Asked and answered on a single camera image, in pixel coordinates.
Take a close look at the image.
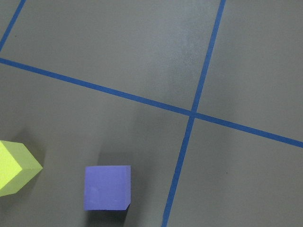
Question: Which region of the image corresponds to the yellow foam block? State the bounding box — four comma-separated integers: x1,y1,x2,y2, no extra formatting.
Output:
0,140,43,196

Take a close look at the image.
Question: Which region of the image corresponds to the purple foam block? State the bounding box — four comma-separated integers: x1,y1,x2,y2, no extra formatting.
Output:
84,166,131,211

